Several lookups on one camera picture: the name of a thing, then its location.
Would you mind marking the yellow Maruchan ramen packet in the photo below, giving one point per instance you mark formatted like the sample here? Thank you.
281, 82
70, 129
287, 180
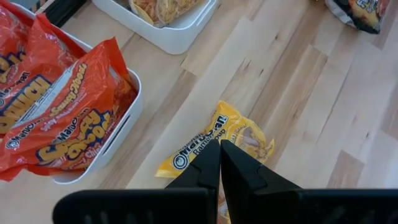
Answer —
227, 124
174, 11

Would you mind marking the black hazard-striped floor mat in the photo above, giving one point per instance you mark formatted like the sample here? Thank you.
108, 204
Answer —
66, 11

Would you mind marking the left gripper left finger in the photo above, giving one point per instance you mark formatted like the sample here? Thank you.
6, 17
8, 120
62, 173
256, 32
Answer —
155, 205

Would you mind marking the white plastic bin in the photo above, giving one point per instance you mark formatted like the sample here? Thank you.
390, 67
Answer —
138, 99
174, 40

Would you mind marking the black Maruchan noodle packet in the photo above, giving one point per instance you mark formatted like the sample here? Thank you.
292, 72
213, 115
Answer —
363, 18

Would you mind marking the orange Saucy Noods noodle packet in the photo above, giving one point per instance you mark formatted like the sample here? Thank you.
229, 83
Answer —
77, 137
12, 34
43, 59

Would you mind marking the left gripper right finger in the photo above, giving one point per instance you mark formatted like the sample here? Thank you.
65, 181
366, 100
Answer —
280, 205

